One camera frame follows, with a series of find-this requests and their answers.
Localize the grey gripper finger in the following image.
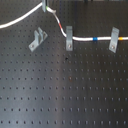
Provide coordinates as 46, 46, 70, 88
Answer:
42, 0, 49, 12

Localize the white cable with coloured bands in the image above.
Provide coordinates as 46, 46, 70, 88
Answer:
0, 1, 128, 43

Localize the grey cable clip left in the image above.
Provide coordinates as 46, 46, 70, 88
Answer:
29, 28, 48, 52

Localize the grey cable clip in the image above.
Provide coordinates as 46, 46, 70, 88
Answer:
66, 26, 73, 51
109, 27, 119, 52
29, 28, 48, 52

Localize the grey cable clip middle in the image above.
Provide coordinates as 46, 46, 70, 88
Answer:
66, 26, 73, 51

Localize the grey cable clip right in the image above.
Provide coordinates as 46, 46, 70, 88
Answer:
109, 27, 119, 52

